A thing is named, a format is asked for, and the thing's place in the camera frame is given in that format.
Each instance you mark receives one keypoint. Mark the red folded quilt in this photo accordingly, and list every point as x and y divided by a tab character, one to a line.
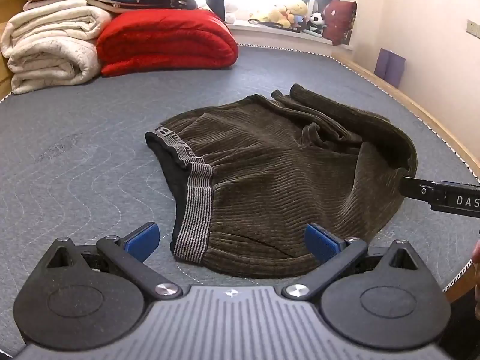
165	41

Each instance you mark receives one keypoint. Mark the white plush toy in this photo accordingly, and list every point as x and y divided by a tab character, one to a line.
234	9

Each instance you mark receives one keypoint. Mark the cream fleece folded blanket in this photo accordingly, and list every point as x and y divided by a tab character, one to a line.
52	20

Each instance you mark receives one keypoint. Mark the yellow plush toy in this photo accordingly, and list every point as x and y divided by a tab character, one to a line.
281	13

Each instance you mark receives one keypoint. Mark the panda plush toy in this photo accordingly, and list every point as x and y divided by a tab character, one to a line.
315	20

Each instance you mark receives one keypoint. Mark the cream speckled folded quilt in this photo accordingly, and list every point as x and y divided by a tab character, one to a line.
48	65

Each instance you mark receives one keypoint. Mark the dark red flowered pillow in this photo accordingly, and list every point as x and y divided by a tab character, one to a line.
339	22

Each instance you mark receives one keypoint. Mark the white window sill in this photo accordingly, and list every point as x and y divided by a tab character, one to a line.
292	37

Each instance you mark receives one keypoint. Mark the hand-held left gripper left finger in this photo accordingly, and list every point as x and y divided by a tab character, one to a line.
141	243

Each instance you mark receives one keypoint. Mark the wooden bed frame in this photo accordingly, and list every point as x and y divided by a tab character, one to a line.
461	285

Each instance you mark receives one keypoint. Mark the purple folder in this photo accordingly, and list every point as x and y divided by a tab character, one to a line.
390	67

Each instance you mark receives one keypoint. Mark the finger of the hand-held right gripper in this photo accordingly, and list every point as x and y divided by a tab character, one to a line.
414	187

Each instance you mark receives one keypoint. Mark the wall switch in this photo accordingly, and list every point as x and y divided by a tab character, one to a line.
473	28

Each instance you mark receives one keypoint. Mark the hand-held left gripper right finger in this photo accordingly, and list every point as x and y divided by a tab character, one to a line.
321	246

